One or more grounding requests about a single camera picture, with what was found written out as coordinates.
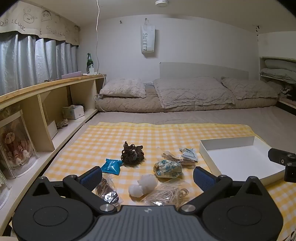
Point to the floral cloth scrunchie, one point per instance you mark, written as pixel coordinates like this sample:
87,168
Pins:
167,169

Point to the white wardrobe shelf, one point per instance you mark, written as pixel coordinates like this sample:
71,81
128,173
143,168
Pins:
277,44

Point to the grey curtain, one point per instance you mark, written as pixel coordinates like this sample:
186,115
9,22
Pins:
23,60

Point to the folded beige mattress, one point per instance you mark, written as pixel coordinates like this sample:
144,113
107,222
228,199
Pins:
129,104

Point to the clear bag of beige rubber bands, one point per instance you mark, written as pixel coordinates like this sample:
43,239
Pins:
166,194

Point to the fluffy beige pillow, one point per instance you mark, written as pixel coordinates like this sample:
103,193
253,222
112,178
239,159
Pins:
123,88

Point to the small white box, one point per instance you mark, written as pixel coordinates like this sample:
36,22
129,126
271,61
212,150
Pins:
52,131

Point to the white hanging bag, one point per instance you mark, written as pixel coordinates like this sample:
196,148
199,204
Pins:
148,39

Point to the dark brown yarn scrunchie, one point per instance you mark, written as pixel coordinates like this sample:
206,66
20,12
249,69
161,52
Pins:
133,154

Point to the blue foil packet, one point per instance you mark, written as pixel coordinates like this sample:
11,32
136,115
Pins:
112,166

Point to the pale purple box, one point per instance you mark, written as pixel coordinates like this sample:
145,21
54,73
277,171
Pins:
71,75

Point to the dark clothes pile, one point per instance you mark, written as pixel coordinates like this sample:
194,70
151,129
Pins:
288,91

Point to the white charger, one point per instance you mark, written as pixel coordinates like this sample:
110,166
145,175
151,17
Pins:
91,70

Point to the white shallow box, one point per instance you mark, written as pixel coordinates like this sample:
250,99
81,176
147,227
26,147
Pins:
231,157

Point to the beige valance with drawings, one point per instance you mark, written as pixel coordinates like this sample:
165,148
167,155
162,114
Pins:
34,20

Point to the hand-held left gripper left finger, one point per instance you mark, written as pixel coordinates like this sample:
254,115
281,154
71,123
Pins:
92,178

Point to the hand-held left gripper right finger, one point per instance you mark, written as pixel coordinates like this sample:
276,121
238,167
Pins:
203,178

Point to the clear display case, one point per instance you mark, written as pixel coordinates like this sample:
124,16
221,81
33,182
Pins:
3,190

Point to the beige quilt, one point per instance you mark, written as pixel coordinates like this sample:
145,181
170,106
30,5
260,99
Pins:
192,92

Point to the grey bed sheet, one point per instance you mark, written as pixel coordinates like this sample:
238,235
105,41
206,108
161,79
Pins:
208,117

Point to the wooden shelf unit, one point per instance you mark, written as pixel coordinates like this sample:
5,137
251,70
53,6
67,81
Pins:
23,91

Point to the beige quilted pillow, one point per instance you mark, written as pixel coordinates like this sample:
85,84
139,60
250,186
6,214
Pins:
249,88

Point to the white smoke detector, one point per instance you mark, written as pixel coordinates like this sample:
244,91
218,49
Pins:
161,2

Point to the white and blue packet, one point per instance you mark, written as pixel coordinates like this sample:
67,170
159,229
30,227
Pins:
189,154

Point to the white tissue box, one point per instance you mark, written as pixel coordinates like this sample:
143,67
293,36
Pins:
72,112

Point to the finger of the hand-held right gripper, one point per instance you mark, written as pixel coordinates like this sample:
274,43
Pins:
278,156
291,172

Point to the green glass bottle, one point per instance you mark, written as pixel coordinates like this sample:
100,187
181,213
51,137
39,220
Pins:
89,62

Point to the folded grey bedding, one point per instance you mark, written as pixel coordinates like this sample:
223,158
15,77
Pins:
277,69

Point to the yellow checkered mat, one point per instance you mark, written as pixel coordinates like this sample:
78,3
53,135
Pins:
150,136

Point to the plush toy in clear case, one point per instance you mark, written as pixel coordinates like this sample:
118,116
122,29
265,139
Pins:
16,148

